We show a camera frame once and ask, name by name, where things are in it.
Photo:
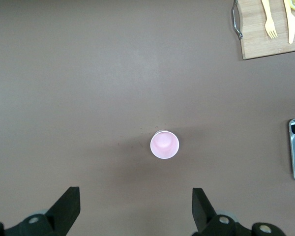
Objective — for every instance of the wooden cutting board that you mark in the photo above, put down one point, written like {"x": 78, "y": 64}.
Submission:
{"x": 258, "y": 46}

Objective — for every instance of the yellow plastic fork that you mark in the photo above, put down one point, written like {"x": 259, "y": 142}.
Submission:
{"x": 270, "y": 24}

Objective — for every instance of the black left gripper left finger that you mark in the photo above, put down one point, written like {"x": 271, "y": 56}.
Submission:
{"x": 51, "y": 221}

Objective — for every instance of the yellow plastic knife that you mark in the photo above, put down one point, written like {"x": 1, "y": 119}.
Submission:
{"x": 291, "y": 27}

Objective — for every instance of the pink plastic cup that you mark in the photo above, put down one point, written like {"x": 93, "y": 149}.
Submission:
{"x": 164, "y": 145}

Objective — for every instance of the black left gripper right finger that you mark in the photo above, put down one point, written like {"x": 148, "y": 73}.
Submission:
{"x": 211, "y": 221}

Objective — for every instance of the brown table cover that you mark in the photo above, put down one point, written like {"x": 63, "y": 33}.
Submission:
{"x": 88, "y": 73}

